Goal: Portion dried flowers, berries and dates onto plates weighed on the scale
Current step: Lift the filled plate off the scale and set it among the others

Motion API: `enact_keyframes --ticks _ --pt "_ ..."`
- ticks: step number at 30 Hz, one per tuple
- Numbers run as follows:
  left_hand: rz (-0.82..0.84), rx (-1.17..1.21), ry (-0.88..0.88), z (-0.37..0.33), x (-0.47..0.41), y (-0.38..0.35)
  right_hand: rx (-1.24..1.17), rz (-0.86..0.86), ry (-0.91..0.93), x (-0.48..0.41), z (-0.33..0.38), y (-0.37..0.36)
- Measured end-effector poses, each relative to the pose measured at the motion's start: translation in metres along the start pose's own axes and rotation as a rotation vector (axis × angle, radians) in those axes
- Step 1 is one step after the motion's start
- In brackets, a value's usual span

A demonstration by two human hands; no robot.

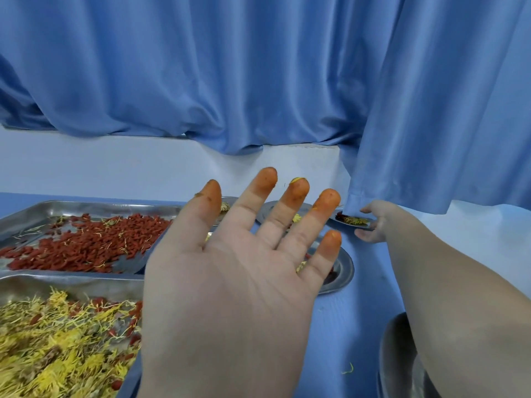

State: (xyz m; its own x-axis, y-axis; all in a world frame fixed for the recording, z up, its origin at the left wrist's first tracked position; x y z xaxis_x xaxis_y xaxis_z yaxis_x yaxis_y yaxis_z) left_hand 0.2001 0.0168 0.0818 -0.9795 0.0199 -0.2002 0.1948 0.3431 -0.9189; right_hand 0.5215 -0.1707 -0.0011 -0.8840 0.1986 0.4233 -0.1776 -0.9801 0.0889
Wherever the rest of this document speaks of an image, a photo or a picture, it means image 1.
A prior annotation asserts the person's right hand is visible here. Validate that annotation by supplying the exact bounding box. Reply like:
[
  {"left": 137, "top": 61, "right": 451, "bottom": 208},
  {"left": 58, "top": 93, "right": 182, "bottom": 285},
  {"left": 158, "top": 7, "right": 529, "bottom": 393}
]
[{"left": 355, "top": 200, "right": 402, "bottom": 244}]

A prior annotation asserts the person's left hand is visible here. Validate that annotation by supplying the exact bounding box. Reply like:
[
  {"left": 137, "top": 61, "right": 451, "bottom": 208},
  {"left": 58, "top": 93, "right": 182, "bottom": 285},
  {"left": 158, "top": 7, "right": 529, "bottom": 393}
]
[{"left": 138, "top": 167, "right": 342, "bottom": 398}]

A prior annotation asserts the small metal dish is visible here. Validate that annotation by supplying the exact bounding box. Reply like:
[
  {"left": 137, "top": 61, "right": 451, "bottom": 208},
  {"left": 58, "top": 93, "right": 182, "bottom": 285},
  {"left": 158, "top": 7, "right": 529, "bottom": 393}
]
[{"left": 330, "top": 210, "right": 377, "bottom": 231}]

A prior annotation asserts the person's right forearm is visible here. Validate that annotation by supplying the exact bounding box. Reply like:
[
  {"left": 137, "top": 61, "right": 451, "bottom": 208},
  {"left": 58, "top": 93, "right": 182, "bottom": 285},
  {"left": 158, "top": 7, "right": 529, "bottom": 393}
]
[{"left": 384, "top": 209, "right": 531, "bottom": 398}]

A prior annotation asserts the round metal plate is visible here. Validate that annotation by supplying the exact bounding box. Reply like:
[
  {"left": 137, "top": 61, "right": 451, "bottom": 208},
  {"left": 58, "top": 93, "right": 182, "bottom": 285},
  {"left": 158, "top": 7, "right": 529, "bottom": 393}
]
[{"left": 254, "top": 200, "right": 356, "bottom": 295}]

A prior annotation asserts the metal tray with red berries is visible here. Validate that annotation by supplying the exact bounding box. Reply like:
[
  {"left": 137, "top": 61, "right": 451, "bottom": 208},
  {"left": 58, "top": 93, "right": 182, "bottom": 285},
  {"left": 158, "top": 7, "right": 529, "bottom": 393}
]
[{"left": 0, "top": 197, "right": 240, "bottom": 279}]

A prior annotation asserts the pile of red goji berries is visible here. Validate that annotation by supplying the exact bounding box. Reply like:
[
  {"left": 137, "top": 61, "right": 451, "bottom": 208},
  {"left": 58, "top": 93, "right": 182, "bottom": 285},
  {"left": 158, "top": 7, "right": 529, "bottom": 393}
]
[{"left": 0, "top": 213, "right": 173, "bottom": 273}]

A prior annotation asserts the metal bowl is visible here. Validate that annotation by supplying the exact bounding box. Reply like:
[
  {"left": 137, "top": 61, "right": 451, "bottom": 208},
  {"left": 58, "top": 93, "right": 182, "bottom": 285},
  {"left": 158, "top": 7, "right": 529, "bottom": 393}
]
[{"left": 376, "top": 312, "right": 441, "bottom": 398}]

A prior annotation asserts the blue curtain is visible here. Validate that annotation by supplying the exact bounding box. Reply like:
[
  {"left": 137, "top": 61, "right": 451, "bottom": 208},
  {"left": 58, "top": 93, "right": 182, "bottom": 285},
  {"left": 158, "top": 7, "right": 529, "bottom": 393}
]
[
  {"left": 348, "top": 0, "right": 531, "bottom": 215},
  {"left": 0, "top": 0, "right": 405, "bottom": 156}
]

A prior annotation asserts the metal tray with yellow petals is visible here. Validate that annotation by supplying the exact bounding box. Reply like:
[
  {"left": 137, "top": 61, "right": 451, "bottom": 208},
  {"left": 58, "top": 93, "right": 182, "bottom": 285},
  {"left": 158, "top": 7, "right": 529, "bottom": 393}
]
[{"left": 0, "top": 273, "right": 145, "bottom": 398}]

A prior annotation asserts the pile of yellow chrysanthemum petals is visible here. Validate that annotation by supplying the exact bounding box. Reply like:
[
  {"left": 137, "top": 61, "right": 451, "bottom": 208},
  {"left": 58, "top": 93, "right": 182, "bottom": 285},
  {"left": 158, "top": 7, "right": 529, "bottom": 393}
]
[{"left": 0, "top": 286, "right": 144, "bottom": 398}]

